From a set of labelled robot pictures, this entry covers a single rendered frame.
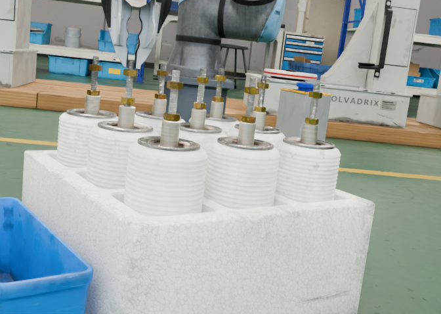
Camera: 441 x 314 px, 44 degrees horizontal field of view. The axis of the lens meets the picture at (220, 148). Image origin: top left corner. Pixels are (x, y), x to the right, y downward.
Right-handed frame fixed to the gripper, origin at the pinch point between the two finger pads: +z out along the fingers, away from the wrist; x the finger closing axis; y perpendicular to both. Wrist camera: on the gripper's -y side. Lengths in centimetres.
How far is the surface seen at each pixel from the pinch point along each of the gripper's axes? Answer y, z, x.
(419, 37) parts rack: -433, -41, 319
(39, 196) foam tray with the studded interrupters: -6.2, 21.9, -11.2
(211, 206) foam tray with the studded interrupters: 12.5, 16.7, 10.4
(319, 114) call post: -18.9, 7.2, 37.1
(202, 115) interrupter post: -2.8, 7.3, 11.3
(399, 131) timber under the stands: -181, 28, 157
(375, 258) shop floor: -17, 35, 53
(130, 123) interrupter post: 1.6, 8.8, 0.5
